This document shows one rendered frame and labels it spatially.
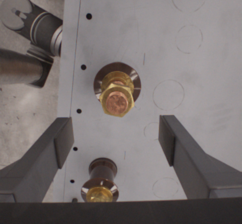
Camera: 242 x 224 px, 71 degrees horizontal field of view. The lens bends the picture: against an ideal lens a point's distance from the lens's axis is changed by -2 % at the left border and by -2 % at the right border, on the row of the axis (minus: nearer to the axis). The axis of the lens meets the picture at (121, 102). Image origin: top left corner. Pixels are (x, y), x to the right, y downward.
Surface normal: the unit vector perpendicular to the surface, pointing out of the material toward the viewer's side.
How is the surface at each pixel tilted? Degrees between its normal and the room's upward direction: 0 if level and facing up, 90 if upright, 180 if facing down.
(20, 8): 15
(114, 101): 0
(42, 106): 0
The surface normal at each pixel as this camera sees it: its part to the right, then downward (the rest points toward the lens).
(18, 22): -0.05, 0.14
